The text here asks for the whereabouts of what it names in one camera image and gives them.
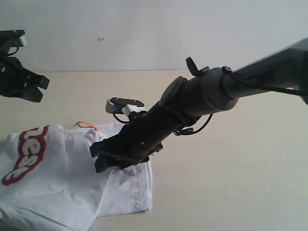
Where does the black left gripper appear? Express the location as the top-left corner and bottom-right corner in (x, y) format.
(0, 56), (50, 103)

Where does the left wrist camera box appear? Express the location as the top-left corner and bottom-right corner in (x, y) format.
(0, 29), (27, 48)

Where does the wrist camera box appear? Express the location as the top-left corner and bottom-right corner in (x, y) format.
(105, 97), (144, 114)
(0, 29), (27, 48)

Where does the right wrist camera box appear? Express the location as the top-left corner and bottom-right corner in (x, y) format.
(105, 97), (144, 114)

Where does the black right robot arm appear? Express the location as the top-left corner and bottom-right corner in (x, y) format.
(90, 38), (308, 173)

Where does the orange neck label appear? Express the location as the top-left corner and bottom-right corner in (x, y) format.
(68, 121), (98, 131)

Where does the white t-shirt red lettering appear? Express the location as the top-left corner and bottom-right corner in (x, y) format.
(0, 123), (153, 231)

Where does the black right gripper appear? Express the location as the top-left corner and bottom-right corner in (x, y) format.
(90, 105), (183, 173)

